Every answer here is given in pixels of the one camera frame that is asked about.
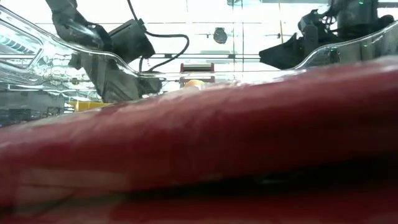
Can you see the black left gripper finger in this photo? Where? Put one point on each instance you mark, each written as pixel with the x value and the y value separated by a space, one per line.
pixel 115 81
pixel 150 85

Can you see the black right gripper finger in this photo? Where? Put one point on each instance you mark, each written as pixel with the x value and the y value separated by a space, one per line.
pixel 286 56

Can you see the red printed package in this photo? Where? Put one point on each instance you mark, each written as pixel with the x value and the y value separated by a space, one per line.
pixel 199 140
pixel 248 211

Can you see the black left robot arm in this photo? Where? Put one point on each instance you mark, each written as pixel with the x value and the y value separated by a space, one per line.
pixel 60 4

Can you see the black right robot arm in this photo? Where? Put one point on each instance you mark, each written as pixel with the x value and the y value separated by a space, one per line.
pixel 357 15

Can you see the yellow slotted plastic basket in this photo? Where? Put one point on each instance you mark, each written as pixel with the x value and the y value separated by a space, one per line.
pixel 87 105

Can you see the clear plastic container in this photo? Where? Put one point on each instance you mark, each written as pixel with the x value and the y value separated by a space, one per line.
pixel 46 68

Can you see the red metal box grater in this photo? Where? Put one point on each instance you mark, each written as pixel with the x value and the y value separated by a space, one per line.
pixel 197 68

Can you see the round black ceiling fixture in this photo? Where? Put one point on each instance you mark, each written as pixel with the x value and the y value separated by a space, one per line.
pixel 220 35

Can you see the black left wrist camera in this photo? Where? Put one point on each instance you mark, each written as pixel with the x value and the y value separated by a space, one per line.
pixel 130 40

